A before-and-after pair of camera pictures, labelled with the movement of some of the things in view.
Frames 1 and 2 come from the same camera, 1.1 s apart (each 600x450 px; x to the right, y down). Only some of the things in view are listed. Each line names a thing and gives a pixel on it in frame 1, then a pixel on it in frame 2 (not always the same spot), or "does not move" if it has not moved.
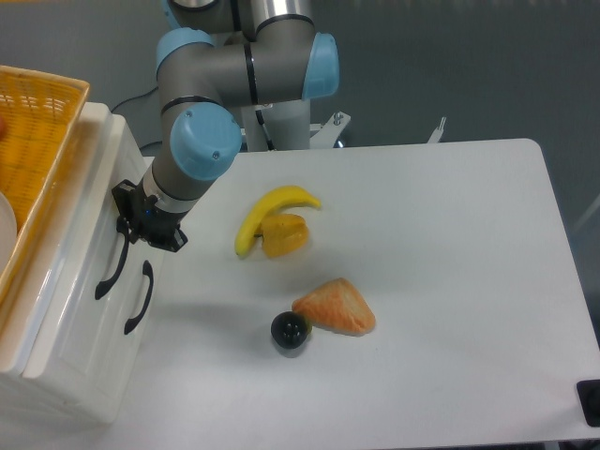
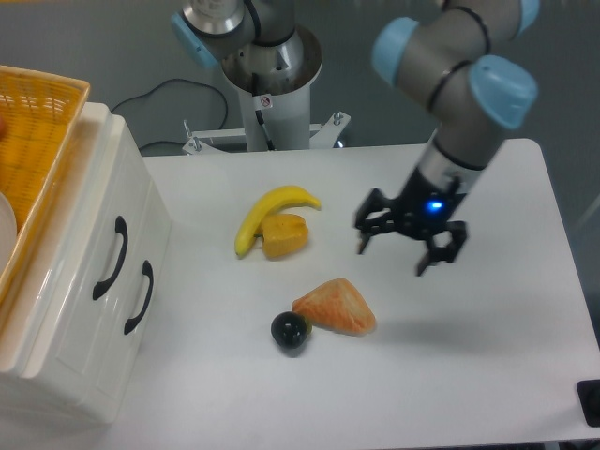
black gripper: x=153 y=222 -> x=424 y=209
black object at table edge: x=589 y=397 does not move
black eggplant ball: x=289 y=329 does not move
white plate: x=8 y=232 does not move
